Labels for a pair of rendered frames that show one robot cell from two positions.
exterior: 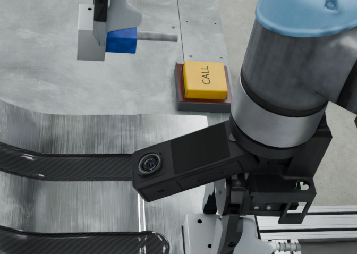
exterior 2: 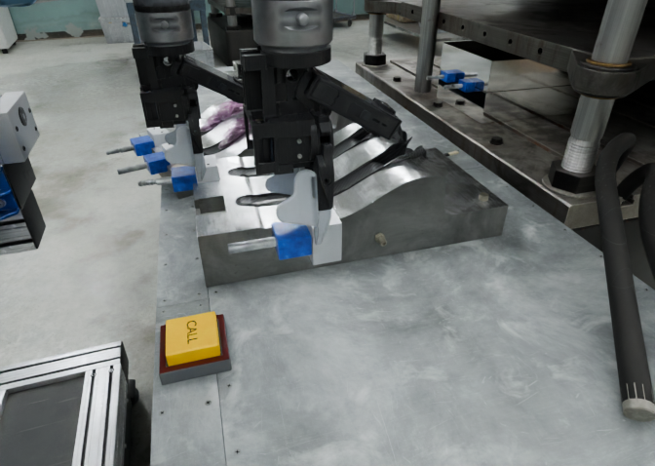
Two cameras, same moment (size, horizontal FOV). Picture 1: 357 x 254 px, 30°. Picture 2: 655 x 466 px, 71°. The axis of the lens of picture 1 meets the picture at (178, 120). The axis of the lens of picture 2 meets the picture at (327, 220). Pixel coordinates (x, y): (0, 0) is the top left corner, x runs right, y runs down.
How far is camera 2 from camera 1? 115 cm
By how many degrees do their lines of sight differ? 100
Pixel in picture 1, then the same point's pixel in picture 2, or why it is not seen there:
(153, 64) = (260, 375)
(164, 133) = (235, 218)
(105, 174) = (278, 199)
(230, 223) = not seen: hidden behind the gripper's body
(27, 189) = not seen: hidden behind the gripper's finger
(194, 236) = (211, 159)
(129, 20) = (278, 182)
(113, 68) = (308, 356)
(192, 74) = (209, 329)
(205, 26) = not seen: outside the picture
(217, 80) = (176, 329)
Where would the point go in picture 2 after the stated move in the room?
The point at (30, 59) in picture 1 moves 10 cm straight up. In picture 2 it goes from (405, 340) to (413, 279)
